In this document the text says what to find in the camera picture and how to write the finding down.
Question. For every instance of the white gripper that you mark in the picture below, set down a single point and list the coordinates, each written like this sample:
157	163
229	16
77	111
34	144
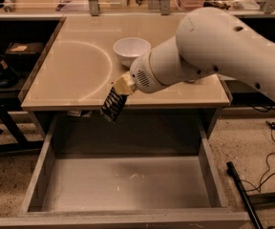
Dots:
141	72

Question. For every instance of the beige counter cabinet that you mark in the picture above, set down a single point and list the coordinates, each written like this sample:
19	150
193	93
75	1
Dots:
81	65

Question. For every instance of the black floor pole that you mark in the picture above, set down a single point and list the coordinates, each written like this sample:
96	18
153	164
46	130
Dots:
231	170

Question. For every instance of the dark box on shelf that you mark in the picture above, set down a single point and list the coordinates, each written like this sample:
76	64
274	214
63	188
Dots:
24	50

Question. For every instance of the white ceramic bowl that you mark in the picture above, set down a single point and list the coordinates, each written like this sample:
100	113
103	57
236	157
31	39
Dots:
128	49

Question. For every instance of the black rxbar chocolate wrapper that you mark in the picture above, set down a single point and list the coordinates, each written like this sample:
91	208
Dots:
113	105

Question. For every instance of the black metal stand left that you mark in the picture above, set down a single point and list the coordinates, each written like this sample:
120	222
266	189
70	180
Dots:
21	144

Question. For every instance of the black tool on shelf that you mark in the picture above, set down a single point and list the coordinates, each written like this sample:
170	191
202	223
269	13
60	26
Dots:
8	76

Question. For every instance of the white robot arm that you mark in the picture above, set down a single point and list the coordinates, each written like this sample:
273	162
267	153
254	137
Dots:
207	41

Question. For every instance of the grey open top drawer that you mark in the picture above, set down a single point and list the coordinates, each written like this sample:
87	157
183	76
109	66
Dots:
147	171

